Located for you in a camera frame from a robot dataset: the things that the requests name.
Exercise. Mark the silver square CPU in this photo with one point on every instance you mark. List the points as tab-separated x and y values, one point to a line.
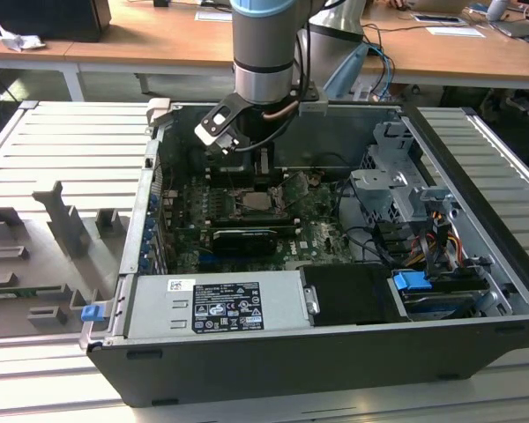
256	202

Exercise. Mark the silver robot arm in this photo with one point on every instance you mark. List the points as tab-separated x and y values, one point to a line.
260	44

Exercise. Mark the black RAM slot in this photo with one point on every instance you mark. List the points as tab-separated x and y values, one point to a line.
251	223
222	178

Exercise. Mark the CPU socket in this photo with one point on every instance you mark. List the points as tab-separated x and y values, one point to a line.
236	205

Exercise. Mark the round coin cell battery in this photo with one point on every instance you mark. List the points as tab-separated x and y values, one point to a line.
315	180

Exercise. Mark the white power strip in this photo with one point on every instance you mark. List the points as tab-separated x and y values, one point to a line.
361	91

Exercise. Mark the black graphics card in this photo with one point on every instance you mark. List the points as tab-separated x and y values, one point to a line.
242	242

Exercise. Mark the green motherboard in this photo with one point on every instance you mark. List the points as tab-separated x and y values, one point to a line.
322	229

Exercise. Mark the white printed paper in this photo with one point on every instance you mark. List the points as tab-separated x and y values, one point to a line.
213	15

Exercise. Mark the long wooden desk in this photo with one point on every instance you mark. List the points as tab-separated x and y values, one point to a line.
167	48

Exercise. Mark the grey metal drive cage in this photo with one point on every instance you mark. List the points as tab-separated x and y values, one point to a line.
370	185

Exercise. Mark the black plastic shroud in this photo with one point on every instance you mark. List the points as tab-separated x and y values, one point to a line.
348	295

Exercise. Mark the grey power supply unit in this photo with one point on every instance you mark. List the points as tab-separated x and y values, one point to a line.
158	308

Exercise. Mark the white framed tablet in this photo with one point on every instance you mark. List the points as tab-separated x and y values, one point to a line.
438	18

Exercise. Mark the grey parts rack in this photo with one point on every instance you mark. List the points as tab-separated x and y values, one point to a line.
66	220

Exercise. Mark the hard disk in blue carrier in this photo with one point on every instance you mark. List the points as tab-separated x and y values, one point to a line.
412	281

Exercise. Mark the white paper sheet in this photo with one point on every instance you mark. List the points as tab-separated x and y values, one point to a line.
454	31

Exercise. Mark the large black box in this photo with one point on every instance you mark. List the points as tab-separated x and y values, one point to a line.
48	20

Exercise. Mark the black open PC case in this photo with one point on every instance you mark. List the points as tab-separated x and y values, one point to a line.
291	365

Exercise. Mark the short wooden desk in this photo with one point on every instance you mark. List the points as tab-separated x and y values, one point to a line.
22	57

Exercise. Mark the blue case latch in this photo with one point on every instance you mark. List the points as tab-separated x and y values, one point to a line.
91	313

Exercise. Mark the crumpled white paper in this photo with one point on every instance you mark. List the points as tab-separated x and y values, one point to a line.
20	39

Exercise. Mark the grey laptop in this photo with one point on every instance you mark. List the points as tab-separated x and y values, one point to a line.
518	28

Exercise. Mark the green RAM stick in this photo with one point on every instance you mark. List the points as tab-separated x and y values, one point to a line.
9	291

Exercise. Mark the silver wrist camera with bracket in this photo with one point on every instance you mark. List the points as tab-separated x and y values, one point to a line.
216	123

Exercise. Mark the small grey wrist camera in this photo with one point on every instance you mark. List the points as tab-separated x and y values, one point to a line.
313	106

